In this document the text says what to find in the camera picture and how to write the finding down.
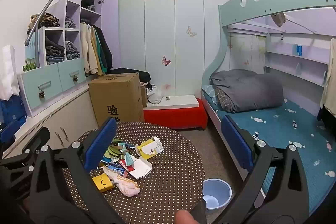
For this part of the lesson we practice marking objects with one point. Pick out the teal candy-print mattress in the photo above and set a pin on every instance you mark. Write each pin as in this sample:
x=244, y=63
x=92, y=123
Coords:
x=283, y=129

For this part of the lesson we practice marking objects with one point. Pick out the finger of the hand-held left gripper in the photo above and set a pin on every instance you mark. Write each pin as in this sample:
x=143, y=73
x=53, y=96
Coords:
x=36, y=138

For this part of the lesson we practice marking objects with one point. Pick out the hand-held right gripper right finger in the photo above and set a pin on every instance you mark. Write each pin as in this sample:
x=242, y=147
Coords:
x=236, y=145

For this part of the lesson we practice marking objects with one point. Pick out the white yellow milk carton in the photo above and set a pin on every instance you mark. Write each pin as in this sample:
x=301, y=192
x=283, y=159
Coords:
x=151, y=148

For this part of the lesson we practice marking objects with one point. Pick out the green hanging jacket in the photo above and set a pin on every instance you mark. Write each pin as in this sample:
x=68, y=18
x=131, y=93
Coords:
x=98, y=48

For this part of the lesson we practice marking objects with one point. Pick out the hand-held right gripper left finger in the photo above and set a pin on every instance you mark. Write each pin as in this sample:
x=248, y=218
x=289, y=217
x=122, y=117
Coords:
x=101, y=145

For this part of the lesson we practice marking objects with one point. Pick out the brown folded clothes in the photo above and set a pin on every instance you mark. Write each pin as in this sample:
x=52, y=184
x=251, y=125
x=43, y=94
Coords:
x=44, y=20

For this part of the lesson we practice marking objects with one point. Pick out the blue bag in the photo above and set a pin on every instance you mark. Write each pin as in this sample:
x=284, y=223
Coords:
x=13, y=111

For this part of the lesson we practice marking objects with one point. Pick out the large cardboard box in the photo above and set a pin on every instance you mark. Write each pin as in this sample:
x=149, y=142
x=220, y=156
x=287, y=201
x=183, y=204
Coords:
x=115, y=98

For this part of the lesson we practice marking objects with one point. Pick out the dark folded clothes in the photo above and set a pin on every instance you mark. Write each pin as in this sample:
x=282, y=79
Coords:
x=55, y=52

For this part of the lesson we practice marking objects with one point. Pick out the person's right hand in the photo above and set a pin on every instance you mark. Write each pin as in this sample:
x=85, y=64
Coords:
x=184, y=217

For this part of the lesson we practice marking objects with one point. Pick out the teal drawer unit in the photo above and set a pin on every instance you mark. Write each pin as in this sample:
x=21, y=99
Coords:
x=52, y=79

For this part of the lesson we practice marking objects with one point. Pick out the teal bunk bed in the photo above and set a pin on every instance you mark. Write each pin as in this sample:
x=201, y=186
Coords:
x=262, y=1

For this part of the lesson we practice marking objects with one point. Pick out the pale pink butterfly sticker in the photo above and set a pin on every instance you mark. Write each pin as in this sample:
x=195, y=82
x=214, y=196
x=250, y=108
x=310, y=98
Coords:
x=167, y=86

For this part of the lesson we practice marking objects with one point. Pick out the yellow cardboard box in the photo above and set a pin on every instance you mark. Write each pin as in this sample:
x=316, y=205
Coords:
x=102, y=183

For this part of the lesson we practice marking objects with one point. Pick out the brown hanging pouch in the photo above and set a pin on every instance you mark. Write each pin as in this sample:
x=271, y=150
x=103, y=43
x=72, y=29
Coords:
x=278, y=19

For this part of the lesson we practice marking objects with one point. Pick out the black bag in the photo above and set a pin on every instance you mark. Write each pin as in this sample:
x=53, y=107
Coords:
x=141, y=77

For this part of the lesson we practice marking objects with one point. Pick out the grey folded jeans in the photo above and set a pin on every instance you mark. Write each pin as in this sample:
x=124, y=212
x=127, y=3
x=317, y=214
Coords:
x=72, y=50

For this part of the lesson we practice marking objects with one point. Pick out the teal packet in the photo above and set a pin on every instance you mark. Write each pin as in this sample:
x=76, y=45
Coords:
x=128, y=159

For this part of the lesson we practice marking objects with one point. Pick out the white stair shelf unit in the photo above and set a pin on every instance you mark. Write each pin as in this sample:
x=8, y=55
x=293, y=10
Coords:
x=76, y=16

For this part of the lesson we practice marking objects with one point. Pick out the white wardrobe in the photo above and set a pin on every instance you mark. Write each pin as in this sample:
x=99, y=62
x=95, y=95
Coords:
x=157, y=29

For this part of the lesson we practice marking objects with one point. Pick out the small green plant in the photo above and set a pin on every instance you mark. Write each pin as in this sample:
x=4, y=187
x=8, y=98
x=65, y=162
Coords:
x=29, y=66

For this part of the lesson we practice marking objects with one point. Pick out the cream hanging cloth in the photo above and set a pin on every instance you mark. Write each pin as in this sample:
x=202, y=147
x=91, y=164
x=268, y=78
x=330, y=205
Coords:
x=329, y=77

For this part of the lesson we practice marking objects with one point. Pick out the blue box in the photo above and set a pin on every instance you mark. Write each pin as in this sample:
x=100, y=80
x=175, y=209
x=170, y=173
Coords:
x=298, y=50

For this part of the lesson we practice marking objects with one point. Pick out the blue striped wrapper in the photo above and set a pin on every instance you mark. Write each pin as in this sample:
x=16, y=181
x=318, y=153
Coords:
x=116, y=169

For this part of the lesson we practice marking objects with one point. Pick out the polka dot round table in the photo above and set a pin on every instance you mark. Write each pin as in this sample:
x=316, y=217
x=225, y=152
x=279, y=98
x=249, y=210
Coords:
x=170, y=174

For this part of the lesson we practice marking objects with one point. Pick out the white plastic bag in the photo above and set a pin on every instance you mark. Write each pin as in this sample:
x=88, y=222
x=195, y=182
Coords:
x=155, y=95

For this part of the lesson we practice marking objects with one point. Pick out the cream hanging jacket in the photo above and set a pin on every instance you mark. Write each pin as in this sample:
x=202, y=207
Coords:
x=88, y=50

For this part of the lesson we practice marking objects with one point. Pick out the blue checked pillow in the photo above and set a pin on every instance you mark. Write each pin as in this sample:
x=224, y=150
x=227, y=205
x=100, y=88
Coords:
x=208, y=92

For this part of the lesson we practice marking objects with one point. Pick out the small cardboard box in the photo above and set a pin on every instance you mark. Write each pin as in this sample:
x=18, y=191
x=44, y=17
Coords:
x=144, y=96

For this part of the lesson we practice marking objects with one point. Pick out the grey duvet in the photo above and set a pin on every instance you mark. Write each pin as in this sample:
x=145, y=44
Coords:
x=249, y=90

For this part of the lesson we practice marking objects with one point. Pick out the pink plastic wrapper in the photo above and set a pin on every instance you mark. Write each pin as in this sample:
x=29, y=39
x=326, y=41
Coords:
x=126, y=186

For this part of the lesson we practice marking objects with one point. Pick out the red bench with white top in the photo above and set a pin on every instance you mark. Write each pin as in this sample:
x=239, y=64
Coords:
x=173, y=113

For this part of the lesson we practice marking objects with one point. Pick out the blue plastic bin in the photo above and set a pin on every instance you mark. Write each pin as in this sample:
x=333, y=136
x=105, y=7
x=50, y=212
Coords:
x=218, y=187

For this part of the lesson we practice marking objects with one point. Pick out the black hanging coat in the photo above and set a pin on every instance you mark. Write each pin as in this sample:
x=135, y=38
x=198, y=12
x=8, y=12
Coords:
x=106, y=50

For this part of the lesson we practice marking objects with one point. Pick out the white low cabinet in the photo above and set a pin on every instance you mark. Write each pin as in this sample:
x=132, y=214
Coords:
x=73, y=113

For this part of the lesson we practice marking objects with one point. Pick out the white paper box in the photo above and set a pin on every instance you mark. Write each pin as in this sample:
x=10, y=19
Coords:
x=140, y=169

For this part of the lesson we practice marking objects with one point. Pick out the red wrapper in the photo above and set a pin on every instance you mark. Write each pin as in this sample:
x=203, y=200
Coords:
x=128, y=169

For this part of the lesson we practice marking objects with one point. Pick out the beige butterfly sticker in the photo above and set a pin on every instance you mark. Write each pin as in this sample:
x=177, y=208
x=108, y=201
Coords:
x=191, y=32

